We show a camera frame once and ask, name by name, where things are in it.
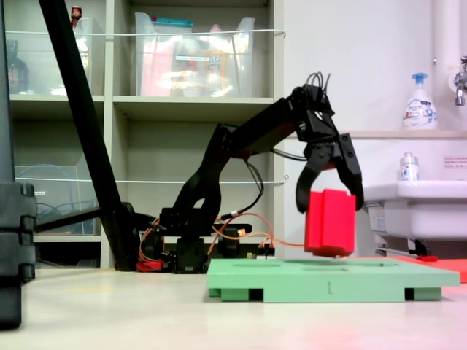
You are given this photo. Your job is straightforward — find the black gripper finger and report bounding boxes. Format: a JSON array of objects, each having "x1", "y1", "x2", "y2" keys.
[
  {"x1": 337, "y1": 133, "x2": 365, "y2": 211},
  {"x1": 296, "y1": 160, "x2": 336, "y2": 214}
]

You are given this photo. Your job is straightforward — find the red cross columnar block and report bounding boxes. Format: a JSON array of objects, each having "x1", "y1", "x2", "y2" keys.
[{"x1": 304, "y1": 188, "x2": 357, "y2": 258}]

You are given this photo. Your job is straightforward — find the green shape-hole board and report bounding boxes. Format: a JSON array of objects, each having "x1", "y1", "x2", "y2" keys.
[{"x1": 207, "y1": 257, "x2": 460, "y2": 303}]

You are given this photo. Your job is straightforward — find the small clear sanitizer bottle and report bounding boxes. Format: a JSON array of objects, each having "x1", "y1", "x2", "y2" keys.
[{"x1": 399, "y1": 152, "x2": 420, "y2": 182}]

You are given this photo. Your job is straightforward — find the small circuit board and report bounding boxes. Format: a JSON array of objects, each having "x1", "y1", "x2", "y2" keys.
[{"x1": 246, "y1": 247, "x2": 277, "y2": 260}]

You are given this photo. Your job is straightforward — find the white ceramic sink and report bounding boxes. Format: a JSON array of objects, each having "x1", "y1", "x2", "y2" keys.
[{"x1": 352, "y1": 179, "x2": 467, "y2": 256}]

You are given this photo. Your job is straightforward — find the white foam soap pump bottle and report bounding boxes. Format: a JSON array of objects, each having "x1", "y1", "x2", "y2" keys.
[{"x1": 402, "y1": 71, "x2": 438, "y2": 131}]

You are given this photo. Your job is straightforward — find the black table clamp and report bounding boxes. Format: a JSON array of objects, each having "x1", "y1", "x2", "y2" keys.
[{"x1": 218, "y1": 225, "x2": 252, "y2": 260}]

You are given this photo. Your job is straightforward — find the beige shelf unit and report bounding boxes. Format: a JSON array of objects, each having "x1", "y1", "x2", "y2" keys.
[{"x1": 0, "y1": 0, "x2": 285, "y2": 269}]

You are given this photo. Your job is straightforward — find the metal water faucet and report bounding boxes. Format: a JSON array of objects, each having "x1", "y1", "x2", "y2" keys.
[{"x1": 448, "y1": 56, "x2": 467, "y2": 107}]

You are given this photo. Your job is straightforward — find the large clear storage bin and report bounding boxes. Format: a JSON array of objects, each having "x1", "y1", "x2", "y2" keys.
[{"x1": 134, "y1": 12, "x2": 256, "y2": 98}]

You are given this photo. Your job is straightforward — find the black tripod leg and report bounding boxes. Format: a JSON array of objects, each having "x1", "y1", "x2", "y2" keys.
[{"x1": 34, "y1": 0, "x2": 142, "y2": 273}]

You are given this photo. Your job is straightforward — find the clear bin with bottles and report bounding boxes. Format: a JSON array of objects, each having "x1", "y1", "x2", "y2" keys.
[{"x1": 5, "y1": 16, "x2": 94, "y2": 96}]

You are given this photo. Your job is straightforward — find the notched black stack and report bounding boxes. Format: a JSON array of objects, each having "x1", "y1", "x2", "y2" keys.
[{"x1": 0, "y1": 182, "x2": 37, "y2": 331}]

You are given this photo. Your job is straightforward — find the dark glass bottle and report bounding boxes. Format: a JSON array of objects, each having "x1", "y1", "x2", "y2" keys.
[{"x1": 6, "y1": 39, "x2": 30, "y2": 95}]

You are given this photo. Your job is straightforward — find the white wall label red text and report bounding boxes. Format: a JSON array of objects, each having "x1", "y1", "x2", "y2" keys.
[{"x1": 443, "y1": 155, "x2": 467, "y2": 170}]

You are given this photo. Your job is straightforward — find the white shelf guard cord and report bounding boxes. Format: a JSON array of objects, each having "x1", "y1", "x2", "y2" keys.
[
  {"x1": 5, "y1": 28, "x2": 287, "y2": 39},
  {"x1": 14, "y1": 174, "x2": 290, "y2": 185}
]

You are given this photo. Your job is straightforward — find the red orange wire bundle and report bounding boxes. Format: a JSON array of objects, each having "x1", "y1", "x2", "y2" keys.
[{"x1": 136, "y1": 218, "x2": 163, "y2": 273}]

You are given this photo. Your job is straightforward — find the clear bin with blue cables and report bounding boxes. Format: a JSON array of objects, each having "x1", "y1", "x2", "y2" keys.
[{"x1": 14, "y1": 152, "x2": 101, "y2": 236}]

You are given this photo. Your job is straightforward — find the dark grey vertical post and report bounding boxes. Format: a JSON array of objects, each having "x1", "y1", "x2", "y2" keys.
[{"x1": 0, "y1": 0, "x2": 16, "y2": 183}]

